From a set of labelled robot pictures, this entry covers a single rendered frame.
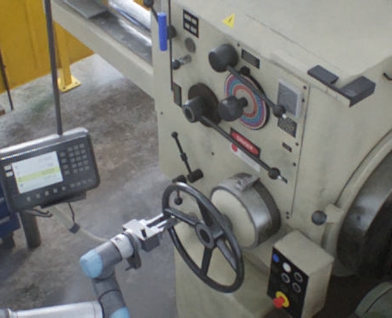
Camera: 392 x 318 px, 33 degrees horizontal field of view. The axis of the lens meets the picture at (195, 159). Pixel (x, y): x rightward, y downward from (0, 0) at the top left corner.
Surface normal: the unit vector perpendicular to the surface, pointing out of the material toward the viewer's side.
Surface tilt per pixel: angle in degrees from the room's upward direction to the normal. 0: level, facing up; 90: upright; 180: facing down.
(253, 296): 0
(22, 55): 90
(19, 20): 90
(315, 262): 0
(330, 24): 0
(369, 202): 54
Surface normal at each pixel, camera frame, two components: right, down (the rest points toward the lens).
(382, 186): -0.53, -0.24
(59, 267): 0.00, -0.73
